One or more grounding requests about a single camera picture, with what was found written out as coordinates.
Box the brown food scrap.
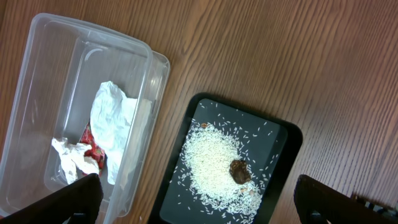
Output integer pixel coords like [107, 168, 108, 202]
[229, 160, 251, 185]

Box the clear plastic bin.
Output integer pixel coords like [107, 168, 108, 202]
[1, 13, 170, 223]

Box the black food waste tray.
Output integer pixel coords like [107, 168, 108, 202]
[149, 93, 302, 223]

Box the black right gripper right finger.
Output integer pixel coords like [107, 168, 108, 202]
[294, 174, 397, 224]

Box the small white tissue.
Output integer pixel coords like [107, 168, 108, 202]
[52, 138, 100, 184]

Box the red snack wrapper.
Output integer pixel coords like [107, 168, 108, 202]
[80, 123, 106, 175]

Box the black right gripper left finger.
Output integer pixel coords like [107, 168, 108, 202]
[1, 174, 103, 224]

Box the pile of white rice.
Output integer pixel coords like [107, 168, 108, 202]
[182, 123, 261, 215]

